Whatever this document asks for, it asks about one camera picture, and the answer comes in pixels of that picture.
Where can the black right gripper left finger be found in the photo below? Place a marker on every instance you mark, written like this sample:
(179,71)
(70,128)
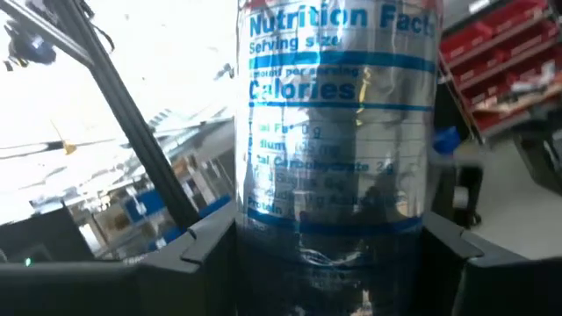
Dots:
(175,285)

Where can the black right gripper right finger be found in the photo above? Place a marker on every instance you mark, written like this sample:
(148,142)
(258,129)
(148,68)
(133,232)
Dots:
(505,289)

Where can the silver blue slim energy can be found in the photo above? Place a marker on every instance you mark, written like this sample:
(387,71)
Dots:
(338,131)

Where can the blue object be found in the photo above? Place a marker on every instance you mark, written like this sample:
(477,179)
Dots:
(445,140)

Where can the red storage bin rack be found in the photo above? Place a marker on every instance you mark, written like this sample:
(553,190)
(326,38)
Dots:
(505,44)

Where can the black mounted camera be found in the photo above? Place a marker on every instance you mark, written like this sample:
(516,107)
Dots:
(28,44)

